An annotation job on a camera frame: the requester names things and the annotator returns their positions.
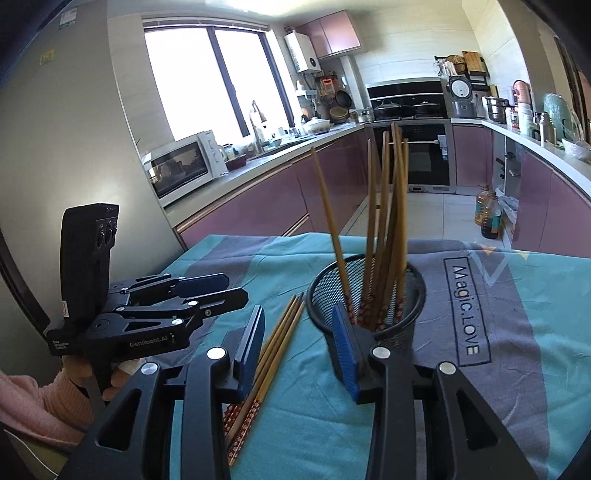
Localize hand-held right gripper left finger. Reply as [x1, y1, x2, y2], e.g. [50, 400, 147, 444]
[60, 305, 266, 480]

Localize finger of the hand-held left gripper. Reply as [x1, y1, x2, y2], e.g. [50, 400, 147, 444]
[108, 272, 230, 305]
[92, 287, 249, 335]

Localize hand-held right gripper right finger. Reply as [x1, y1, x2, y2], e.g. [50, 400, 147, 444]
[330, 302, 539, 480]

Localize red-tipped wooden chopstick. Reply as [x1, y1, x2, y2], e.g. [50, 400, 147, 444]
[225, 292, 301, 444]
[227, 292, 304, 457]
[229, 300, 306, 467]
[223, 294, 296, 428]

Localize black mesh utensil holder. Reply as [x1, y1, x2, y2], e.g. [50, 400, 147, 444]
[307, 253, 426, 370]

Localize bunch of wooden chopsticks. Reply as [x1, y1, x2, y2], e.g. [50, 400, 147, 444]
[309, 122, 411, 330]

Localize person's left forearm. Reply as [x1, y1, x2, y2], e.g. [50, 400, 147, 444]
[0, 369, 95, 455]

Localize person's left hand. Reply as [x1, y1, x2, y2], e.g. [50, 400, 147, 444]
[60, 355, 139, 402]

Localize pink kitchen base cabinets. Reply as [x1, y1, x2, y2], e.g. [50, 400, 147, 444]
[164, 117, 591, 259]

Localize grey refrigerator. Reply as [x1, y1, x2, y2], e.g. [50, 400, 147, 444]
[0, 0, 188, 365]

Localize white microwave oven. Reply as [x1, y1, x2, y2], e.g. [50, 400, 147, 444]
[147, 130, 228, 200]

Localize kitchen faucet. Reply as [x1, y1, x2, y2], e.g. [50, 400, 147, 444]
[249, 100, 269, 153]

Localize teal and grey tablecloth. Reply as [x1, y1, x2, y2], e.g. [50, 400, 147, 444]
[152, 233, 591, 480]

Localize dark sauce bottle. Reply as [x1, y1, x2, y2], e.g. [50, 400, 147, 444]
[481, 188, 503, 240]

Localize kitchen window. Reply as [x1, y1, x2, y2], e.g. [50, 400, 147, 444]
[143, 25, 296, 141]

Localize yellow oil bottle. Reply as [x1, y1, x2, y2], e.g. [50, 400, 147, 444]
[475, 184, 494, 227]

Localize black integrated stove with oven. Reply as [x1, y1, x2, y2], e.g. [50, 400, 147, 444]
[366, 78, 458, 195]

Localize white plastic bag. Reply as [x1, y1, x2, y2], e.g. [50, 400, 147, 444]
[496, 194, 520, 227]

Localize white water heater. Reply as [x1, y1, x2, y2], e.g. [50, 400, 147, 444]
[284, 32, 321, 73]

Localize silver rice cooker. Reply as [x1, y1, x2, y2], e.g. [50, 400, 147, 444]
[448, 75, 476, 118]

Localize stainless steel pot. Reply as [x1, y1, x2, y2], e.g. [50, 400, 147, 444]
[482, 96, 510, 123]

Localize steel thermos flask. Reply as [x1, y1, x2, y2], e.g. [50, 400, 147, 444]
[538, 112, 557, 144]

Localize white bowl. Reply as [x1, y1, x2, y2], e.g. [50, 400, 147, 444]
[561, 138, 591, 162]

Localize pink electric kettle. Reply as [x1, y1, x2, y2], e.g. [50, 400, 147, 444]
[512, 79, 533, 107]

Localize light green appliance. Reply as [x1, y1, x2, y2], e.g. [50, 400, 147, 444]
[542, 92, 585, 141]

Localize pink wall cabinet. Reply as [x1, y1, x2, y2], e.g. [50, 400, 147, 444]
[295, 11, 362, 60]

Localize black wall rack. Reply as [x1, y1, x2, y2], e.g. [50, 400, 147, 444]
[434, 51, 490, 93]

